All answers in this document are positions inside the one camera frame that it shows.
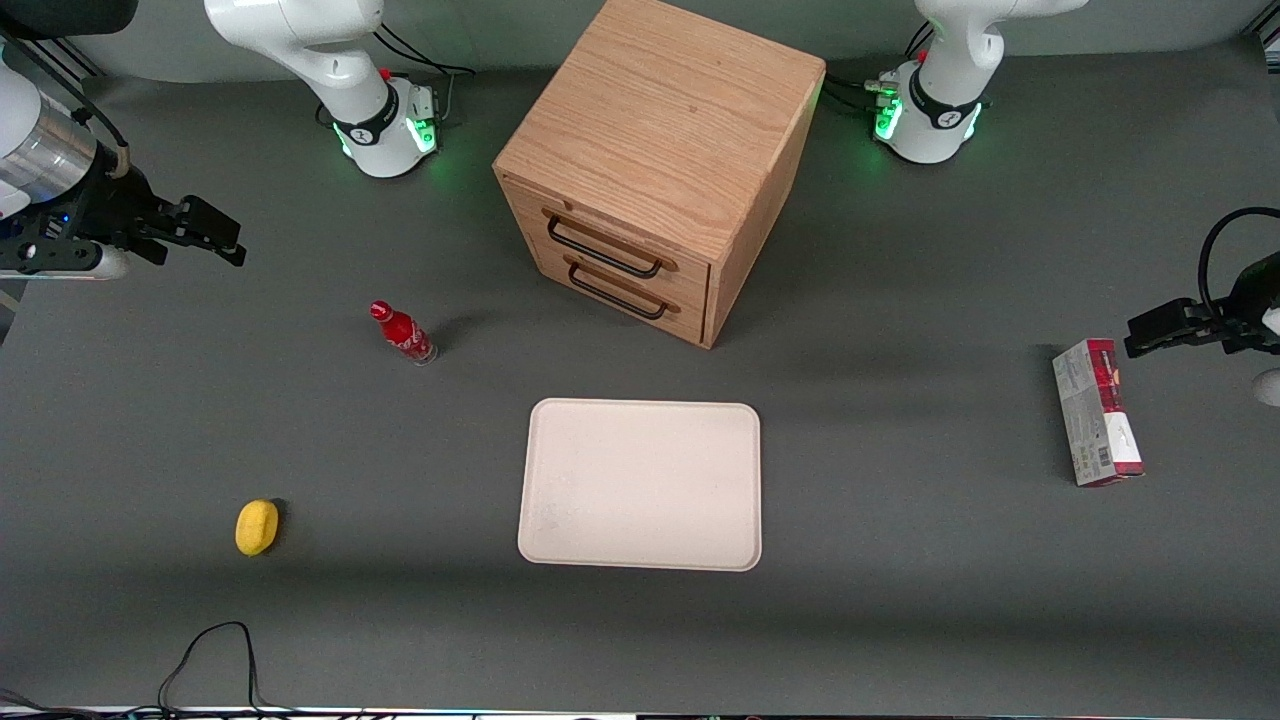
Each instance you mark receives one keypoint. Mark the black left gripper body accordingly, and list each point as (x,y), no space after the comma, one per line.
(1243,316)

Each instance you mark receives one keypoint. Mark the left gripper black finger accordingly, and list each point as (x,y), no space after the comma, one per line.
(1165,338)
(1195,310)

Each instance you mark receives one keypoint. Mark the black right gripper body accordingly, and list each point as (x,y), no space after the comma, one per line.
(112,211)

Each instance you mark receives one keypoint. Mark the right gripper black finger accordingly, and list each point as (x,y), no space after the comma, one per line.
(205,250)
(212,225)

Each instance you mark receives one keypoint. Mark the wooden drawer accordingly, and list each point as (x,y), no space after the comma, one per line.
(610,232)
(690,318)

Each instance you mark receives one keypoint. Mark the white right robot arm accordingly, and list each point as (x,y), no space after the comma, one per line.
(330,50)

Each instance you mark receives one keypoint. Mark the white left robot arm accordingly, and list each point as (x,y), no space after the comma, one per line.
(950,60)

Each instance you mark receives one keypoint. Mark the wooden drawer cabinet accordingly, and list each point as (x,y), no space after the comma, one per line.
(660,110)

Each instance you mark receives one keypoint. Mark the wooden drawer front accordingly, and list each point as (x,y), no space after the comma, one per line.
(690,318)

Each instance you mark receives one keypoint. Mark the grey and red carton box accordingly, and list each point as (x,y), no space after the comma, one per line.
(1095,415)

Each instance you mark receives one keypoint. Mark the red soda bottle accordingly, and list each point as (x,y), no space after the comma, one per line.
(403,333)

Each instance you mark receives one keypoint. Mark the yellow lemon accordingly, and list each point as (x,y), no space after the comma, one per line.
(256,527)

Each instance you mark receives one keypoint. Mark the cream plastic tray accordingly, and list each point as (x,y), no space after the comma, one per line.
(640,485)

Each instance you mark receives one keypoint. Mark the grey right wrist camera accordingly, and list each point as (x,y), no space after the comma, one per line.
(70,264)

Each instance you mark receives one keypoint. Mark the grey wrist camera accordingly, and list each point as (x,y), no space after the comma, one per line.
(70,264)
(1270,387)

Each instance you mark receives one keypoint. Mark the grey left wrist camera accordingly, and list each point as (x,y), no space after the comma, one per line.
(1270,387)

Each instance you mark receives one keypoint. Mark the aluminium frame profile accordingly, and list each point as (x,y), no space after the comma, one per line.
(60,58)

